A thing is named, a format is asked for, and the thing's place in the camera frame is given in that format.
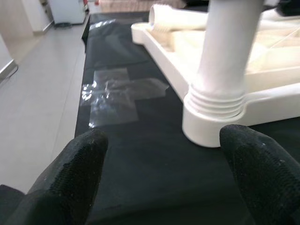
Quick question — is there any black tablecloth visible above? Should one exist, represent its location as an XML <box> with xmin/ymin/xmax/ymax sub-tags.
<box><xmin>74</xmin><ymin>11</ymin><xmax>300</xmax><ymax>225</ymax></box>

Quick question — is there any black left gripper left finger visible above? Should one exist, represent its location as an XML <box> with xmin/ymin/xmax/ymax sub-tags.
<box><xmin>0</xmin><ymin>128</ymin><xmax>109</xmax><ymax>225</ymax></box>

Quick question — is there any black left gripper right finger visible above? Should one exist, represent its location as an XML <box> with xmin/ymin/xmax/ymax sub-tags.
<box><xmin>218</xmin><ymin>124</ymin><xmax>300</xmax><ymax>225</ymax></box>

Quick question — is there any white plastic children table top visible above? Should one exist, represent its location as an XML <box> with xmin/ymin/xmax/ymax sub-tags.
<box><xmin>130</xmin><ymin>9</ymin><xmax>300</xmax><ymax>149</ymax></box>

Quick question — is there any white plastic table leg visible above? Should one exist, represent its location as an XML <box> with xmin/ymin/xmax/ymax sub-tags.
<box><xmin>183</xmin><ymin>0</ymin><xmax>266</xmax><ymax>122</ymax></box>
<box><xmin>149</xmin><ymin>3</ymin><xmax>210</xmax><ymax>32</ymax></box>

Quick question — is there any white appliance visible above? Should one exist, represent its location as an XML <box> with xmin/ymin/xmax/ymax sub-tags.
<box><xmin>47</xmin><ymin>0</ymin><xmax>89</xmax><ymax>26</ymax></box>

